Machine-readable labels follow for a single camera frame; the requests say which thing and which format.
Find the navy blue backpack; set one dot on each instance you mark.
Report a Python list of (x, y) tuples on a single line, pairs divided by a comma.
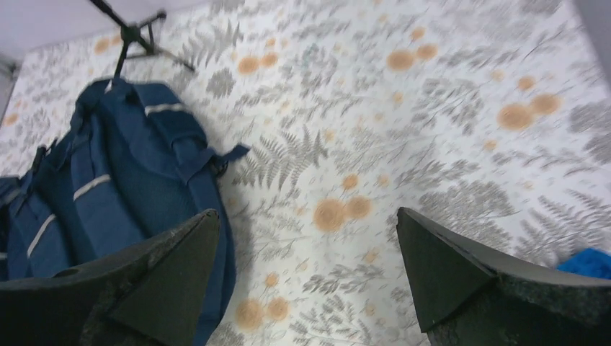
[(134, 164)]

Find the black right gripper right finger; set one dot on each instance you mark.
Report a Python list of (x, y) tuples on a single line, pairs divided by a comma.
[(466, 293)]

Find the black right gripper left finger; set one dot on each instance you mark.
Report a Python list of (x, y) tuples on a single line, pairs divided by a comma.
[(150, 293)]

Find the blue toy block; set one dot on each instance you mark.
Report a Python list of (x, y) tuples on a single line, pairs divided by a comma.
[(588, 262)]

